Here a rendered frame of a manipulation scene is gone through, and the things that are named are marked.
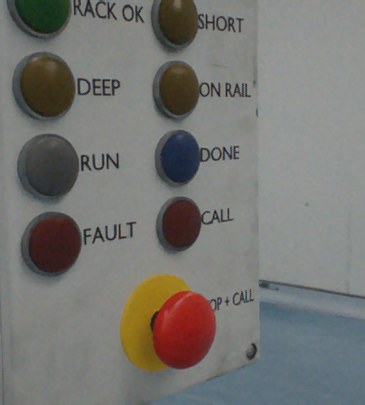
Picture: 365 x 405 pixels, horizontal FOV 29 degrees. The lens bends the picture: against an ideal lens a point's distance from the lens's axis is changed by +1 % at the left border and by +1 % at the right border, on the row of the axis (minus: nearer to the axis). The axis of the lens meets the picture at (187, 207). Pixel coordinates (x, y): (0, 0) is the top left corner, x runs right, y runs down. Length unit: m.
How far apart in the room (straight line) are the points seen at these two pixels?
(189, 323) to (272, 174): 3.34
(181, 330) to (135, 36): 0.15
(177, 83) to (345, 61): 3.13
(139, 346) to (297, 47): 3.28
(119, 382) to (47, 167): 0.12
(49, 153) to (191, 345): 0.12
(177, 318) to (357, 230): 3.15
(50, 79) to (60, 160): 0.04
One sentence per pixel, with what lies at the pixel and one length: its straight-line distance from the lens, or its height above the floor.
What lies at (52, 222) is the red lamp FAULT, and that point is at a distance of 0.32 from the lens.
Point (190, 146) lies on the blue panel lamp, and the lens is 0.37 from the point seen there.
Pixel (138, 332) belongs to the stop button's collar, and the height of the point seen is 0.87.
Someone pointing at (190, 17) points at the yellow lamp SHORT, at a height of 1.03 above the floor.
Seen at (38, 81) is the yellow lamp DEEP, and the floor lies 1.00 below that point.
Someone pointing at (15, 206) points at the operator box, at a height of 0.94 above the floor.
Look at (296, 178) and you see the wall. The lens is 3.61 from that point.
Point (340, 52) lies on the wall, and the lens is 3.50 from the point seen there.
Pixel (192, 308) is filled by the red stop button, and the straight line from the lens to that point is 0.36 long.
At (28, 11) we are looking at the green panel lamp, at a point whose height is 1.03.
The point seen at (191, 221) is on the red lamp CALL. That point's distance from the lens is 0.38.
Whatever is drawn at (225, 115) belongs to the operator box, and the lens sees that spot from 0.40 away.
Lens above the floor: 0.98
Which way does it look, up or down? 7 degrees down
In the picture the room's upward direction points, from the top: 1 degrees counter-clockwise
